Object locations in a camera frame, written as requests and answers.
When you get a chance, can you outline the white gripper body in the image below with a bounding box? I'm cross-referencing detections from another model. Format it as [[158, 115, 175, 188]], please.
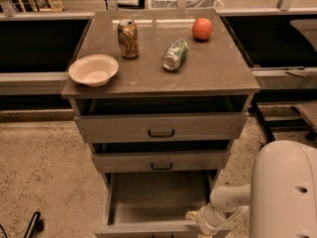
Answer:
[[196, 204, 243, 236]]

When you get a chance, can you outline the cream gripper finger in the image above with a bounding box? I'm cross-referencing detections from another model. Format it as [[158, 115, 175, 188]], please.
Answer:
[[185, 211, 197, 221]]

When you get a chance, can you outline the grey bottom drawer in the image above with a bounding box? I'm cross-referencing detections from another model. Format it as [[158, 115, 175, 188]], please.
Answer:
[[95, 171, 213, 238]]

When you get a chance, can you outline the grey drawer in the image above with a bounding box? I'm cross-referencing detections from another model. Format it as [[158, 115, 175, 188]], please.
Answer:
[[92, 150, 231, 174], [75, 112, 248, 143], [95, 171, 213, 238]]

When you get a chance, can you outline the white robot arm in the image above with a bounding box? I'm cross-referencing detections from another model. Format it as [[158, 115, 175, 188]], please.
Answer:
[[185, 141, 317, 238]]

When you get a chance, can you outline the grey top drawer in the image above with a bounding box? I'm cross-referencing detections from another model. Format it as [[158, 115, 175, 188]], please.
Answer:
[[75, 112, 248, 143]]

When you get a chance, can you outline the grey drawer cabinet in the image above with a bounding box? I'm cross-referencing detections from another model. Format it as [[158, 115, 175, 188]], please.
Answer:
[[60, 8, 262, 196]]

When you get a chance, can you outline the grey middle drawer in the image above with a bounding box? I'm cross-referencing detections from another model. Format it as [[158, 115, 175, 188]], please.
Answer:
[[92, 150, 231, 174]]

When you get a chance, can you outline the black office chair base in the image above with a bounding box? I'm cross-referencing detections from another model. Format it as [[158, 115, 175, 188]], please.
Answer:
[[249, 100, 317, 144]]

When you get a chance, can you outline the black chair leg bottom left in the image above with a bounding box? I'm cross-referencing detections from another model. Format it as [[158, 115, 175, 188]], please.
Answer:
[[24, 211, 45, 238]]

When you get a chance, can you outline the green lying soda can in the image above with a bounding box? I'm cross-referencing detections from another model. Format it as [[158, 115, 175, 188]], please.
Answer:
[[161, 39, 189, 70]]

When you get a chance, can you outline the white bowl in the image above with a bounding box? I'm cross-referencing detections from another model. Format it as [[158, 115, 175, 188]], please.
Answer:
[[68, 55, 119, 87]]

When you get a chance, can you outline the orange fruit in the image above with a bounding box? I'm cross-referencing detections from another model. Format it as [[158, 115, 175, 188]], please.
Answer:
[[191, 18, 213, 41]]

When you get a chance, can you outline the gold upright soda can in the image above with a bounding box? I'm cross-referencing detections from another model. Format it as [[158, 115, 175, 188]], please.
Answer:
[[117, 19, 139, 59]]

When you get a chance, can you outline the white wire basket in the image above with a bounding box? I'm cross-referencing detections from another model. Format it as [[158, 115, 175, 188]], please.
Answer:
[[145, 0, 224, 10]]

